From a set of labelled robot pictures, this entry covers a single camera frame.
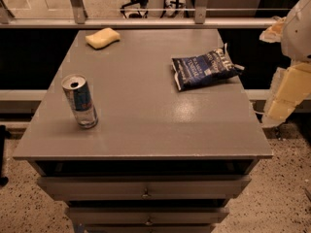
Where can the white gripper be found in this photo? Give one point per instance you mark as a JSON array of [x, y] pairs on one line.
[[297, 36]]

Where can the Red Bull can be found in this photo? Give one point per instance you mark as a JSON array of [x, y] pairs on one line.
[[79, 98]]

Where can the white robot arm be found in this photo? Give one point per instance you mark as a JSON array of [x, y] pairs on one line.
[[289, 87]]

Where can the blue chip bag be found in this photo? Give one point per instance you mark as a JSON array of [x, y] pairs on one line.
[[203, 70]]

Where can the black office chair base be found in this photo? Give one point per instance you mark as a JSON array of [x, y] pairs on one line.
[[134, 4]]

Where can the grey drawer cabinet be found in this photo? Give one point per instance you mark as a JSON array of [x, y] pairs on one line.
[[146, 127]]

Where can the yellow sponge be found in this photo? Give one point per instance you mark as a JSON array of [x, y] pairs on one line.
[[103, 38]]

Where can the grey metal railing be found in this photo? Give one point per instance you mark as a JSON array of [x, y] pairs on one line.
[[95, 14]]

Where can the top grey drawer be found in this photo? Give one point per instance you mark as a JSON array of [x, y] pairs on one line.
[[143, 188]]

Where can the grey drawer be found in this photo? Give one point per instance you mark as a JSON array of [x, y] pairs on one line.
[[143, 188], [147, 216]]

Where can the black object at left edge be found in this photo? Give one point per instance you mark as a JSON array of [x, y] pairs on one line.
[[4, 134]]

